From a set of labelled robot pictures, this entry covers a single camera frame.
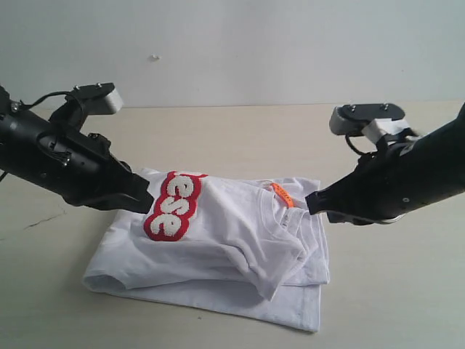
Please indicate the white t-shirt red lettering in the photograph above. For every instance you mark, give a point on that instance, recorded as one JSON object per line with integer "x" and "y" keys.
{"x": 243, "y": 247}

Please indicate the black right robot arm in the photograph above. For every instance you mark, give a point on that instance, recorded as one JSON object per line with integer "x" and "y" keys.
{"x": 449, "y": 142}

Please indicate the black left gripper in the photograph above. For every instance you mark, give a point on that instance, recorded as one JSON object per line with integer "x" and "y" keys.
{"x": 87, "y": 174}

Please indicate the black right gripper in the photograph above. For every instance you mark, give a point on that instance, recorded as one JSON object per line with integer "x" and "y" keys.
{"x": 381, "y": 189}

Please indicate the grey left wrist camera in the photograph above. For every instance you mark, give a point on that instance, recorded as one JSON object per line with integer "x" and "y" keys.
{"x": 97, "y": 99}

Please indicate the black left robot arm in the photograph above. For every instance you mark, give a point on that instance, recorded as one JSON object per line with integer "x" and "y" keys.
{"x": 20, "y": 127}

